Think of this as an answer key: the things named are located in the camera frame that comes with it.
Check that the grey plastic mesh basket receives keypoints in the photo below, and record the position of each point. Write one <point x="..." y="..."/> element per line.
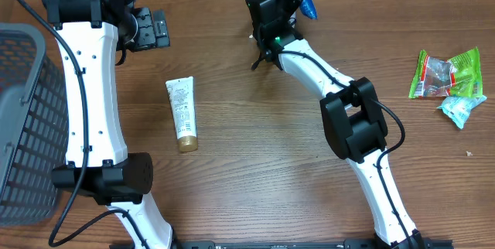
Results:
<point x="34" y="126"/>

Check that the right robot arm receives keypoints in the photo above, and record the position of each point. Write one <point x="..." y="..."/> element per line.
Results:
<point x="353" y="117"/>

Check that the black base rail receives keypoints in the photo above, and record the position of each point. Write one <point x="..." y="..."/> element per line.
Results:
<point x="347" y="244"/>

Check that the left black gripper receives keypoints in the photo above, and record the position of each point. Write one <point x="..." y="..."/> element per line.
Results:
<point x="155" y="34"/>

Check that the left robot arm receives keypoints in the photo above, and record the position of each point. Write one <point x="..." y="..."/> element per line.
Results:
<point x="97" y="162"/>

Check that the white barcode scanner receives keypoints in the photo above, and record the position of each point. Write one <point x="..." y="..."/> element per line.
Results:
<point x="292" y="20"/>

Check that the green snack bag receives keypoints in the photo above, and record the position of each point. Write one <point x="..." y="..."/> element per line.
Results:
<point x="459" y="76"/>

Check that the white cream tube gold cap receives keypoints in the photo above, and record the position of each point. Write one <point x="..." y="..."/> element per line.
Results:
<point x="181" y="98"/>

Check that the mint green wipes pack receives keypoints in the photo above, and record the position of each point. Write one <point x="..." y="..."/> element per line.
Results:
<point x="458" y="109"/>

